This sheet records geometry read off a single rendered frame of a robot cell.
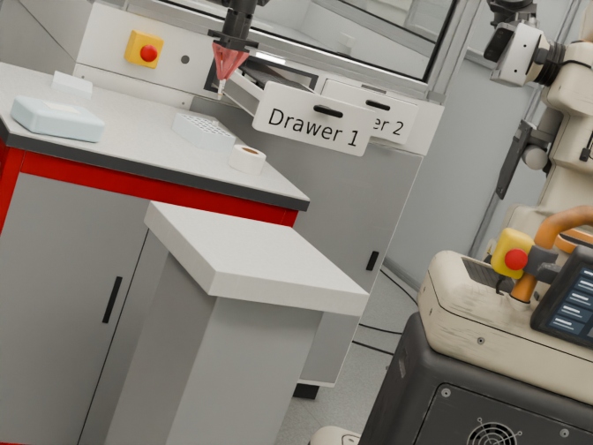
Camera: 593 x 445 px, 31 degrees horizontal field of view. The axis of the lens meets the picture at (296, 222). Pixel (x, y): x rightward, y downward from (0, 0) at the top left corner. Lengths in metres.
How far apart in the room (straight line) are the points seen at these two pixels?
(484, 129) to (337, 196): 1.77
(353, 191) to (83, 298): 1.06
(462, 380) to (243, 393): 0.36
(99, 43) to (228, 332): 1.10
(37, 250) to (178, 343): 0.45
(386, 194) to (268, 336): 1.36
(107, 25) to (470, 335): 1.22
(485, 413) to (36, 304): 0.86
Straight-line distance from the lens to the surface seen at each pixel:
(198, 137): 2.29
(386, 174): 2.98
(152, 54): 2.54
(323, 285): 1.66
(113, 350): 2.19
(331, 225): 2.95
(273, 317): 1.68
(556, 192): 2.14
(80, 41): 2.58
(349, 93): 2.82
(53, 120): 1.98
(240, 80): 2.55
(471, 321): 1.77
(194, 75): 2.67
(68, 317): 2.13
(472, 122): 4.68
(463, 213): 4.60
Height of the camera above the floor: 1.23
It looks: 14 degrees down
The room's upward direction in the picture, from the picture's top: 20 degrees clockwise
